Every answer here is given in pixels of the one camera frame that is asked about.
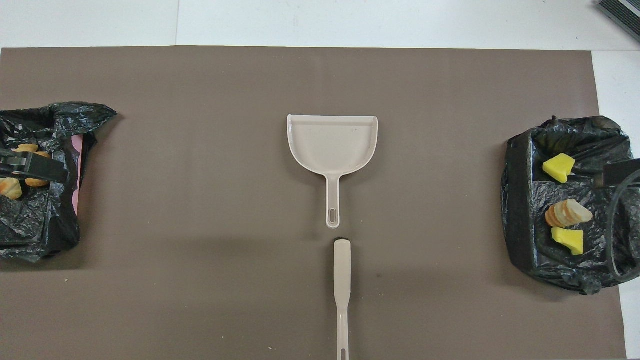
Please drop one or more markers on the pale foam scrap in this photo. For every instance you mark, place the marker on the pale foam scrap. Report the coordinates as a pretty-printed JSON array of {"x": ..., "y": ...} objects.
[{"x": 10, "y": 189}]

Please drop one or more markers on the black bag lined trash bin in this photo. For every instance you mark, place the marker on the black bag lined trash bin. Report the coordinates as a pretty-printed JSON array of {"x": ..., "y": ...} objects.
[{"x": 530, "y": 200}]

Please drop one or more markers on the beige hand brush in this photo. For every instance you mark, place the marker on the beige hand brush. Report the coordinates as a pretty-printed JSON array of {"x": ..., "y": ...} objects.
[{"x": 342, "y": 270}]

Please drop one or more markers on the dark ribbed panel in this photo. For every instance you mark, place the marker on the dark ribbed panel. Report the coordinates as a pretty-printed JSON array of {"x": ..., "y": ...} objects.
[{"x": 625, "y": 12}]

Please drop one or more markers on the beige layered sponge chunk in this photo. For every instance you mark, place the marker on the beige layered sponge chunk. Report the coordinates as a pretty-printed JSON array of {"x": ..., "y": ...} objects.
[{"x": 569, "y": 213}]

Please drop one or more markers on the right black lined bin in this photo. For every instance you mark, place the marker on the right black lined bin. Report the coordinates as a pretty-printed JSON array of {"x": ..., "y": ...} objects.
[{"x": 35, "y": 225}]

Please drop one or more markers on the beige plastic dustpan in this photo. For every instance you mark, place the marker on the beige plastic dustpan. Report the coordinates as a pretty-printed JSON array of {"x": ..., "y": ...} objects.
[{"x": 332, "y": 140}]

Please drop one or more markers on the pink plastic bin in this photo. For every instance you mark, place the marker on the pink plastic bin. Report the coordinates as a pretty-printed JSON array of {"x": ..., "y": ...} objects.
[{"x": 76, "y": 165}]

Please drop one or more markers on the thick yellow sponge piece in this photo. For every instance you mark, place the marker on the thick yellow sponge piece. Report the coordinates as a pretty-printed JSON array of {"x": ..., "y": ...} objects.
[{"x": 559, "y": 167}]

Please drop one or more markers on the brown table mat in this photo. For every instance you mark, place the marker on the brown table mat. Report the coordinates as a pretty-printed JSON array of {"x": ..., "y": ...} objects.
[{"x": 200, "y": 100}]

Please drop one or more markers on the brown cork-like lump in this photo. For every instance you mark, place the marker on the brown cork-like lump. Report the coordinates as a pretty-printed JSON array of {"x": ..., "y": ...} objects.
[{"x": 36, "y": 182}]

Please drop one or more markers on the yellow sponge with green backing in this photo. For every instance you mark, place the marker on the yellow sponge with green backing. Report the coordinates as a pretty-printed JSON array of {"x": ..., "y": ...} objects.
[{"x": 569, "y": 241}]

